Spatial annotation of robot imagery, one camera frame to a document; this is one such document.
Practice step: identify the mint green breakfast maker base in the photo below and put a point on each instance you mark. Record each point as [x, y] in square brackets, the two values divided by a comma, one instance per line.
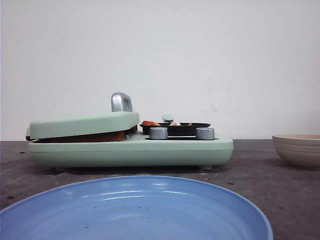
[134, 151]

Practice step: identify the pale pink shrimp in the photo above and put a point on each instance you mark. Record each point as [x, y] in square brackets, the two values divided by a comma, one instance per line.
[175, 123]

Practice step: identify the silver control knob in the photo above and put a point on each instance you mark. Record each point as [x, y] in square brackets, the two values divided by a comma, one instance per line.
[205, 133]
[158, 133]

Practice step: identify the right silver control knob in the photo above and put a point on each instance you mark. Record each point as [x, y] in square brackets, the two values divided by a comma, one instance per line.
[205, 133]

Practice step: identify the left silver control knob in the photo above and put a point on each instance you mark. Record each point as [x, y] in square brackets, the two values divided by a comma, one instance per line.
[158, 133]

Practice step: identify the beige ribbed bowl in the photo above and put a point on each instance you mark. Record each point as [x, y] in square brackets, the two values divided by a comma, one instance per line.
[298, 149]

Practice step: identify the black round frying pan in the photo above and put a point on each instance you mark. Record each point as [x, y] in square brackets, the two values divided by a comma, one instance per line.
[177, 131]

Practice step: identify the pink shrimp with red tail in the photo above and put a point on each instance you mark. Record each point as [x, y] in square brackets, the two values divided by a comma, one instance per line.
[149, 123]

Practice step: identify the breakfast maker hinged lid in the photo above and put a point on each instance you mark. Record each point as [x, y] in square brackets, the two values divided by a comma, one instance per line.
[121, 118]

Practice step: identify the blue ceramic plate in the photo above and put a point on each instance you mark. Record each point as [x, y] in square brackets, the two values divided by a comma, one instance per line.
[135, 208]

